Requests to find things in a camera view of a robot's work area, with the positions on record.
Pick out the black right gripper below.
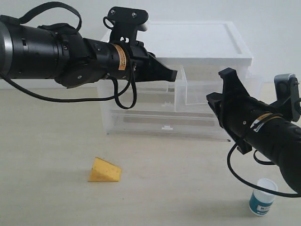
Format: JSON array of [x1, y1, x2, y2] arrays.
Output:
[[206, 67, 264, 154]]

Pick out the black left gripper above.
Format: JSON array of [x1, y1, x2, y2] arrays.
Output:
[[130, 41, 178, 82]]

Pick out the yellow cheese wedge sponge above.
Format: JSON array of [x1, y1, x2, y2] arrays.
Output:
[[87, 157, 122, 182]]

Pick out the white capped blue bottle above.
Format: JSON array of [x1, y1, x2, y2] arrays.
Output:
[[249, 178, 278, 216]]

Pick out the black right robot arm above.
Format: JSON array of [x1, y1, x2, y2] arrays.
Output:
[[206, 67, 301, 198]]

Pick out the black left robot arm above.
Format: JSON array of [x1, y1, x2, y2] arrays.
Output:
[[0, 15, 177, 88]]

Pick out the middle wide clear drawer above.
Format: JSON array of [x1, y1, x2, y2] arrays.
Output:
[[100, 89, 214, 118]]

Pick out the white plastic drawer cabinet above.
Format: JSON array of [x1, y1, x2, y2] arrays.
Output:
[[99, 20, 263, 143]]

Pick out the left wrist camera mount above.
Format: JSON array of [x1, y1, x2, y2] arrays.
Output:
[[103, 6, 149, 46]]

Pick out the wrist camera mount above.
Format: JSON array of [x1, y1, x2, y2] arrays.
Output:
[[103, 6, 149, 46], [271, 73, 301, 122]]

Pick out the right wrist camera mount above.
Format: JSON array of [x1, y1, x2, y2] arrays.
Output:
[[271, 73, 301, 122]]

